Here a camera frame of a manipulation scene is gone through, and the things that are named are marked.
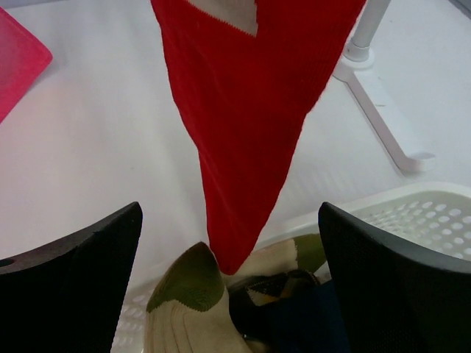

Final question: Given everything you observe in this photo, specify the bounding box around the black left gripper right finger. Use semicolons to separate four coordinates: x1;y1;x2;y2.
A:
318;202;470;352

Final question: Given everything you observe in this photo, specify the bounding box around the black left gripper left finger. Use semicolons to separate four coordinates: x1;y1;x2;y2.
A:
1;202;143;352

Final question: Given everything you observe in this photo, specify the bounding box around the beige striped sock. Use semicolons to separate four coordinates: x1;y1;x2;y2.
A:
144;242;271;353

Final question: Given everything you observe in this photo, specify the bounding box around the brown argyle sock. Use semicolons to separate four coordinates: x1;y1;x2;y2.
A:
228;270;320;337

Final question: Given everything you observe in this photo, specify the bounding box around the red sock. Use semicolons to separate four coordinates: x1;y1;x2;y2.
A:
152;0;364;275

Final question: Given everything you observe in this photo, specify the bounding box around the white perforated plastic basket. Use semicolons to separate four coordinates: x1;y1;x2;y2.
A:
111;182;470;352

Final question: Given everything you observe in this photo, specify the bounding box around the white metal clothes rack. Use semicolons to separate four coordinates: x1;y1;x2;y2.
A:
333;0;436;173

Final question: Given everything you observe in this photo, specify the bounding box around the pink towel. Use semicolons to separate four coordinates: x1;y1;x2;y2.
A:
1;9;53;120

